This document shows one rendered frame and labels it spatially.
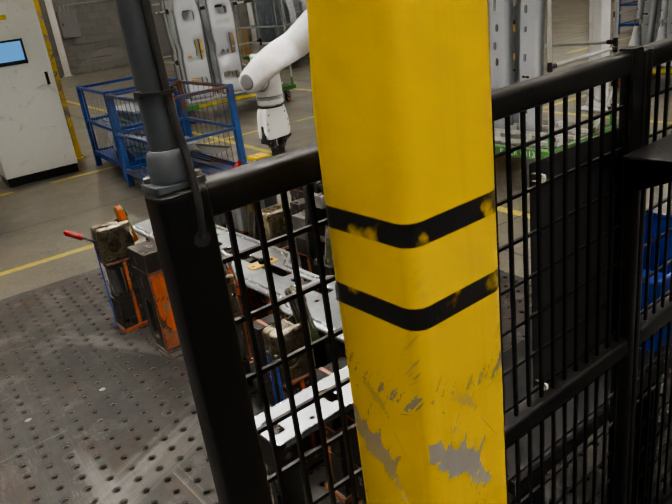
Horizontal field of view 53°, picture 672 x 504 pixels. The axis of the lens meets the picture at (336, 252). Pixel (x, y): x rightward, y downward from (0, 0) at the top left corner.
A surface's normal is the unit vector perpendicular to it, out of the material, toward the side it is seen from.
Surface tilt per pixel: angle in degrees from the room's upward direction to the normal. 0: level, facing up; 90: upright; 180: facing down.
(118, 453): 0
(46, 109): 90
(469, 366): 90
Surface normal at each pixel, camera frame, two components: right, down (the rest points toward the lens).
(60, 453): -0.12, -0.92
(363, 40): -0.80, 0.32
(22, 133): 0.57, 0.24
